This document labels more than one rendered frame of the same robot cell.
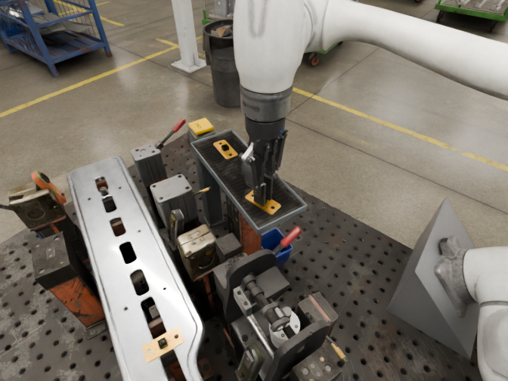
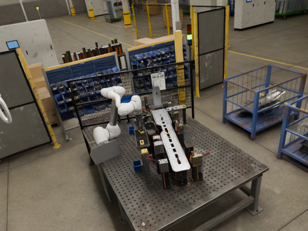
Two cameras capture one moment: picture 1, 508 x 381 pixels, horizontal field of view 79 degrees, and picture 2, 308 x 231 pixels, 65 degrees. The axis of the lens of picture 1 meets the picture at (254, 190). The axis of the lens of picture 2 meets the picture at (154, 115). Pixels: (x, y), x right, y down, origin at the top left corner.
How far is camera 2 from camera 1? 298 cm
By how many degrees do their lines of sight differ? 102
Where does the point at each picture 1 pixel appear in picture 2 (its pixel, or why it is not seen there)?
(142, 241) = (168, 146)
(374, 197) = not seen: outside the picture
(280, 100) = not seen: hidden behind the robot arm
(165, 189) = (159, 142)
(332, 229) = (115, 172)
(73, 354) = not seen: hidden behind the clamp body
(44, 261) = (189, 143)
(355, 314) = (127, 154)
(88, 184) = (183, 162)
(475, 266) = (104, 137)
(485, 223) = (22, 222)
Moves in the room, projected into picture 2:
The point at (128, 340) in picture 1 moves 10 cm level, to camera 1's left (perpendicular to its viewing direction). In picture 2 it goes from (173, 134) to (180, 134)
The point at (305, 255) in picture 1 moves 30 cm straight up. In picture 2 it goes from (129, 167) to (124, 147)
